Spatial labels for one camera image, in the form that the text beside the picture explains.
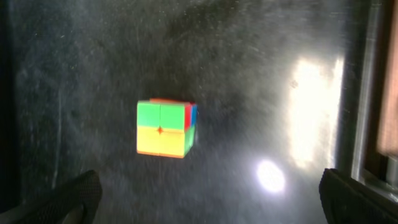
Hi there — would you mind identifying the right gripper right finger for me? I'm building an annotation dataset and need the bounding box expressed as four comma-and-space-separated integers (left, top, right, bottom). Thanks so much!
318, 167, 398, 224

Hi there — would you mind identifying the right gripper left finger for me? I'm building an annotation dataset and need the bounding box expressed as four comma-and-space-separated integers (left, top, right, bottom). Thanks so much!
0, 169, 103, 224

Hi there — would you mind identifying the many-coloured puzzle cube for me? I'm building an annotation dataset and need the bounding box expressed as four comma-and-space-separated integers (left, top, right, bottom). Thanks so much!
136, 98, 199, 159

